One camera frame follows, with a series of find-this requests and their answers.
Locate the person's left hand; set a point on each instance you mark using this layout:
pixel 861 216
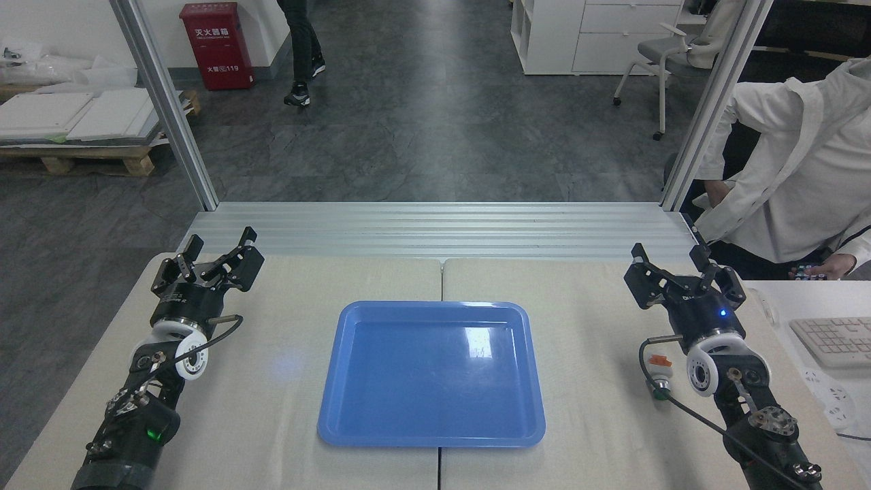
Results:
pixel 838 264

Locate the silver aluminium rail panel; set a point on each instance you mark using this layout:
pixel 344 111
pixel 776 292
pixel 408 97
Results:
pixel 442 231

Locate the person's right forearm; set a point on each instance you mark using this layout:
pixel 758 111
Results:
pixel 725 136

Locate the clear plastic wrapped bundle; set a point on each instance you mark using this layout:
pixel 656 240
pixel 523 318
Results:
pixel 41 68

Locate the white keyboard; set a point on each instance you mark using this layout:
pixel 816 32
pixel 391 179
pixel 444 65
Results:
pixel 837 340

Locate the silver aluminium post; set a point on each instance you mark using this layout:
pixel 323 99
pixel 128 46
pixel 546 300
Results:
pixel 714 102
pixel 167 109

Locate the white cabinet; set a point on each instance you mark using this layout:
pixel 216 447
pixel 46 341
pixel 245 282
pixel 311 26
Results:
pixel 578 34

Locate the seated person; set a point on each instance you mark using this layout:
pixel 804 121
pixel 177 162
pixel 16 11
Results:
pixel 796 177

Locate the grey white office chair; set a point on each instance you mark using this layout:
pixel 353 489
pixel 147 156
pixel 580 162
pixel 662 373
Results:
pixel 663 51

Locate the blue plastic tray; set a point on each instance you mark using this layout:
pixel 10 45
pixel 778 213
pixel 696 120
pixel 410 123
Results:
pixel 432 381

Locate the person's left forearm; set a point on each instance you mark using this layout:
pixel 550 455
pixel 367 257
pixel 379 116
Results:
pixel 861 245

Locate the white power strip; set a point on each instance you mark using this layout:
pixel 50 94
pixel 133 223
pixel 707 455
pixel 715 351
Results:
pixel 831 398

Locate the red fire extinguisher box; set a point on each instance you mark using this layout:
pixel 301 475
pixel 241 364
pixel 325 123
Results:
pixel 216 47

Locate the smartphone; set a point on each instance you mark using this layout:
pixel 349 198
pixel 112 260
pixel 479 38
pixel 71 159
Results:
pixel 808 273

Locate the person's right hand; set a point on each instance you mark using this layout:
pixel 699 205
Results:
pixel 718 192

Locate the wooden pallet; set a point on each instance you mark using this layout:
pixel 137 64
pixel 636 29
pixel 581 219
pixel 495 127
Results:
pixel 88 160

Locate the walking person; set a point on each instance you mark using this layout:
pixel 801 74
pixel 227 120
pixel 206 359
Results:
pixel 301 41

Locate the white foam boards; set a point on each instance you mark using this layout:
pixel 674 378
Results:
pixel 75 116

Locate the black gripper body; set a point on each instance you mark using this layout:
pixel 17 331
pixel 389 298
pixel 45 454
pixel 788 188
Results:
pixel 704 316
pixel 187 301

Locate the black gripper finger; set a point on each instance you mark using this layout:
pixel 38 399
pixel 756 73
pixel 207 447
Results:
pixel 725 282
pixel 239 269
pixel 178 269
pixel 650 286

